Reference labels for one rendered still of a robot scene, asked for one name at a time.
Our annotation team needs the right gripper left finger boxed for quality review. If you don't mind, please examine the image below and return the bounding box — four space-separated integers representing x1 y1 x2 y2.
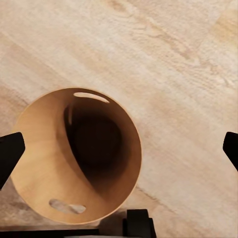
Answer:
0 132 25 191

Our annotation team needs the trash can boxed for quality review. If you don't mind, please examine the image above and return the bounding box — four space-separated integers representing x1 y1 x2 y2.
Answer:
10 87 143 225

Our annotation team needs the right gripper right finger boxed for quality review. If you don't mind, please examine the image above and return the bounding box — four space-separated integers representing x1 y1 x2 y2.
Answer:
223 132 238 171

